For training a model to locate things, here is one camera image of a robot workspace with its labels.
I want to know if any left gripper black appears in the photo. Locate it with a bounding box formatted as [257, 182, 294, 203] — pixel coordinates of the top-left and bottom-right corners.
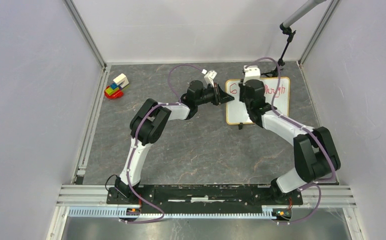
[195, 83, 234, 107]

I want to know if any white whiteboard yellow frame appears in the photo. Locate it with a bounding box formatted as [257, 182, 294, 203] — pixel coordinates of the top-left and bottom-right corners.
[225, 77, 291, 125]

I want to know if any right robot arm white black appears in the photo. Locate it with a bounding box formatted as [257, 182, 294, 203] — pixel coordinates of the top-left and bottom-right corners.
[239, 79, 341, 204]

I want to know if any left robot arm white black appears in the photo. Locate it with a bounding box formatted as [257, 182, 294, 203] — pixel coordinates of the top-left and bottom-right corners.
[114, 80, 235, 204]

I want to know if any black tripod stand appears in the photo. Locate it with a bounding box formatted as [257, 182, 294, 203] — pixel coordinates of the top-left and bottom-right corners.
[259, 23, 297, 79]

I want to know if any colourful toy block stack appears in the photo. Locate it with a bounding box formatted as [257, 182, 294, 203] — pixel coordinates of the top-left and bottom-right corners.
[104, 73, 130, 99]

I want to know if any grey pole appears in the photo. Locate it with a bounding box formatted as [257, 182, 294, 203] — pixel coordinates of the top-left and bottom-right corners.
[280, 0, 326, 30]

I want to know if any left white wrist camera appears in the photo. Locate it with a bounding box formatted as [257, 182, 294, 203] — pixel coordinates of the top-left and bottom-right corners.
[201, 69, 218, 87]

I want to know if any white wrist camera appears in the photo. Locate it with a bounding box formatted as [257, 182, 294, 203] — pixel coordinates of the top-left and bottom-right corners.
[243, 65, 261, 83]
[201, 69, 218, 87]

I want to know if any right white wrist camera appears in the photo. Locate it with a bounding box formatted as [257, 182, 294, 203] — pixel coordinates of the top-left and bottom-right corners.
[243, 65, 261, 83]

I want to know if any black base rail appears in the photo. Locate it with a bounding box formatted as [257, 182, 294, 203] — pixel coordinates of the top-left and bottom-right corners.
[106, 184, 303, 215]

